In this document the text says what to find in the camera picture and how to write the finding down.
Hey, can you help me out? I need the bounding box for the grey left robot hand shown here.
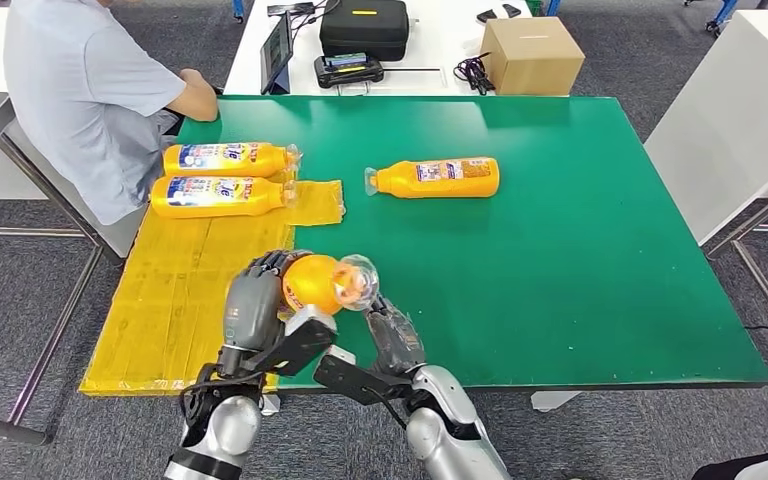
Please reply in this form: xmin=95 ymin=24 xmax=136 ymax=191
xmin=222 ymin=249 xmax=312 ymax=352

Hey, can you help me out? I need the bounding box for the person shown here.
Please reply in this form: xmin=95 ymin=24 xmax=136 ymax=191
xmin=3 ymin=0 xmax=220 ymax=227
xmin=691 ymin=447 xmax=768 ymax=480

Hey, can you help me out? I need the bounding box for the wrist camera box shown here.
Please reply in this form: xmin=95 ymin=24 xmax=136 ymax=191
xmin=244 ymin=304 xmax=339 ymax=378
xmin=312 ymin=345 xmax=415 ymax=407

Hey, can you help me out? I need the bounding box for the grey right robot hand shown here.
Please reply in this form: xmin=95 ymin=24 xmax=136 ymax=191
xmin=364 ymin=294 xmax=427 ymax=376

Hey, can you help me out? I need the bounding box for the steel table leg frame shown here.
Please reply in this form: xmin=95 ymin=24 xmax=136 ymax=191
xmin=703 ymin=177 xmax=768 ymax=362

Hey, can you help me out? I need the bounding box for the brown cardboard box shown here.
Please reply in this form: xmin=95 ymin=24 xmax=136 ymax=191
xmin=479 ymin=16 xmax=586 ymax=97

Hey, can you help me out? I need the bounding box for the black zip carrying case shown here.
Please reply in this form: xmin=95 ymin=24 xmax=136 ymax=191
xmin=319 ymin=0 xmax=411 ymax=63

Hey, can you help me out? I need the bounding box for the white desk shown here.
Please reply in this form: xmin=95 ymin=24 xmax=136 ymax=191
xmin=223 ymin=0 xmax=569 ymax=97

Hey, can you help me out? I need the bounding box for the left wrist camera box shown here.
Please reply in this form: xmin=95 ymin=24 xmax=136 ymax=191
xmin=244 ymin=304 xmax=339 ymax=378

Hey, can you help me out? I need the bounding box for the orange detergent bottle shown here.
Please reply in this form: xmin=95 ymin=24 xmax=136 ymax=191
xmin=162 ymin=142 xmax=303 ymax=179
xmin=150 ymin=175 xmax=298 ymax=220
xmin=281 ymin=253 xmax=381 ymax=316
xmin=364 ymin=156 xmax=501 ymax=199

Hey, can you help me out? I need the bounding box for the black coiled cable bundle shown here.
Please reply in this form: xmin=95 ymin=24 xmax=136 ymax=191
xmin=452 ymin=53 xmax=497 ymax=97

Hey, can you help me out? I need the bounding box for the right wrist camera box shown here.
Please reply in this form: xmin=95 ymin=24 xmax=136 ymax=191
xmin=312 ymin=345 xmax=415 ymax=407

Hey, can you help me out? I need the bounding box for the black handheld controller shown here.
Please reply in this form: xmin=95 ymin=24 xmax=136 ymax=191
xmin=313 ymin=52 xmax=385 ymax=89

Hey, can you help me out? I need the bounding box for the black tablet on stand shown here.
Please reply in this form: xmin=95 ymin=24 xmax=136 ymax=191
xmin=260 ymin=11 xmax=295 ymax=96

